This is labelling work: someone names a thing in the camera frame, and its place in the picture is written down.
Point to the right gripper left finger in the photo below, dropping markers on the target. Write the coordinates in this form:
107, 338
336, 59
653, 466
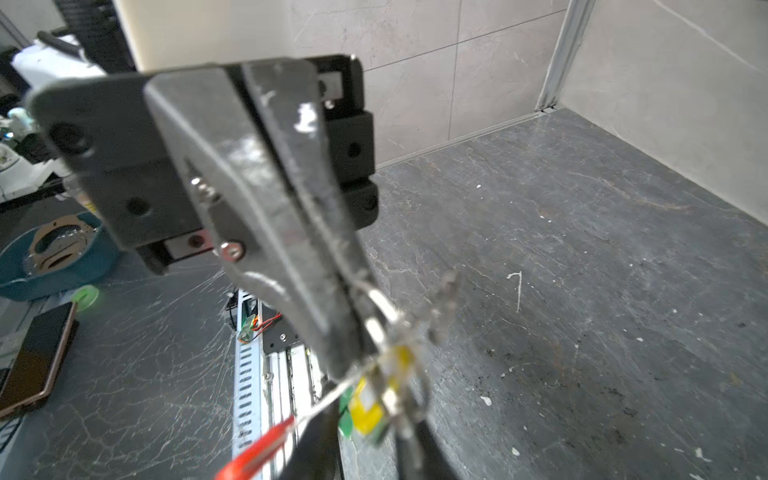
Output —
317, 455

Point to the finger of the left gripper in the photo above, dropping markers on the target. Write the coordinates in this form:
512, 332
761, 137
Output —
313, 111

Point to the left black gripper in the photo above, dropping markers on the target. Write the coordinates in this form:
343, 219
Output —
104, 132

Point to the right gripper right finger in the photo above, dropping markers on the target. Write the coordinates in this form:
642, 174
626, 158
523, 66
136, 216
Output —
418, 453

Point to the yellow key tag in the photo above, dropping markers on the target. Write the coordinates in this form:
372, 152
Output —
378, 394

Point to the green key tag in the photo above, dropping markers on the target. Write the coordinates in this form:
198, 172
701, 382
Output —
345, 423

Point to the teal plastic bowl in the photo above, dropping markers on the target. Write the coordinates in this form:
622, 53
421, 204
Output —
64, 254

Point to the black smartphone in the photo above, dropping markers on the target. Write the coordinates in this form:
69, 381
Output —
33, 374

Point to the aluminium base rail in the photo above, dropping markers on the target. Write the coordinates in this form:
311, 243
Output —
276, 375

